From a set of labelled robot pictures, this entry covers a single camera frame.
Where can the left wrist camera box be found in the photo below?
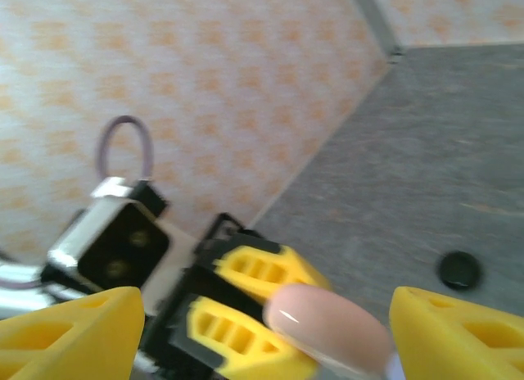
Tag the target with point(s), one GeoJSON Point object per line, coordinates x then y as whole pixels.
{"type": "Point", "coordinates": [123, 249]}

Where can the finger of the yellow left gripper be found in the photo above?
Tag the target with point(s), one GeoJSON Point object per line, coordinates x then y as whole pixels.
{"type": "Point", "coordinates": [262, 355]}
{"type": "Point", "coordinates": [294, 269]}

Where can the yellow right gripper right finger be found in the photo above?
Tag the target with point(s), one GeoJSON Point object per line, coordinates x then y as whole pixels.
{"type": "Point", "coordinates": [458, 343]}

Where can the pink earbud charging case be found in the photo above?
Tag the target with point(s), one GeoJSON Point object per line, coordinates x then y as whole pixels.
{"type": "Point", "coordinates": [327, 318]}

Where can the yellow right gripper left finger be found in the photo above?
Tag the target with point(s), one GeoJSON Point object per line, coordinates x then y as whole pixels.
{"type": "Point", "coordinates": [65, 339]}

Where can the black earbud charging case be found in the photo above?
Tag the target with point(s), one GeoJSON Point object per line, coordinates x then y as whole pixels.
{"type": "Point", "coordinates": [460, 270]}

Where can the aluminium corner post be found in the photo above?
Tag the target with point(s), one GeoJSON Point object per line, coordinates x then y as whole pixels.
{"type": "Point", "coordinates": [373, 19]}

